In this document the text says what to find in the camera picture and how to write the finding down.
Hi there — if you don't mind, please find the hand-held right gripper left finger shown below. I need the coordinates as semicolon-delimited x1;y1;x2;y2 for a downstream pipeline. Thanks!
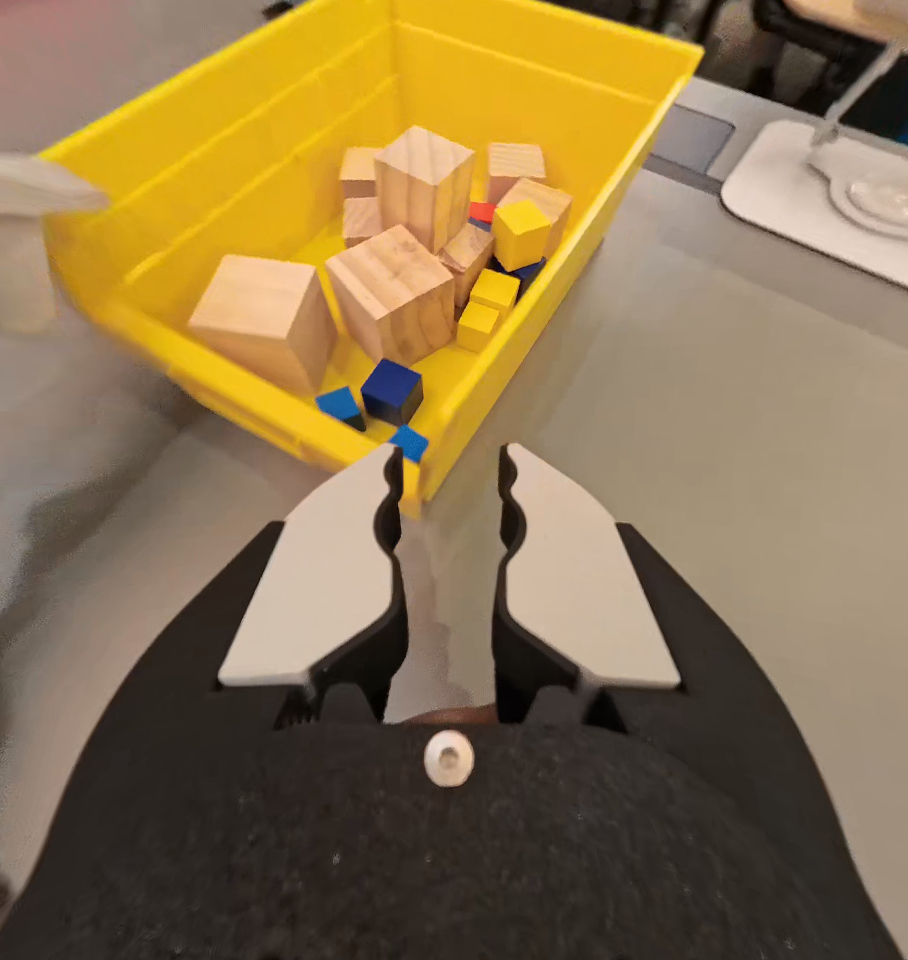
219;442;410;725

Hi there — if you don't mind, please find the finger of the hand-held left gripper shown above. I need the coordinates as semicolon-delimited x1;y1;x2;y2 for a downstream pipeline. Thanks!
0;150;111;216

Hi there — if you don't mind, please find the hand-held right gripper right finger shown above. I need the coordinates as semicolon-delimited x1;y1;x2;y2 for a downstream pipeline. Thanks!
493;442;682;725

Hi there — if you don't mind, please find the yellow plastic bin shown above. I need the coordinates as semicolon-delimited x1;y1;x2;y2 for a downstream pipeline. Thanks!
37;0;706;522

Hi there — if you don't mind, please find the pile of wooden coloured cubes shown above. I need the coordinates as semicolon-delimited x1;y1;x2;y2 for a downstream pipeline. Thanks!
187;125;575;464

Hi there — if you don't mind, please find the black office chair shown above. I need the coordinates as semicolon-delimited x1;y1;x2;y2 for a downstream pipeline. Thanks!
750;0;863;69

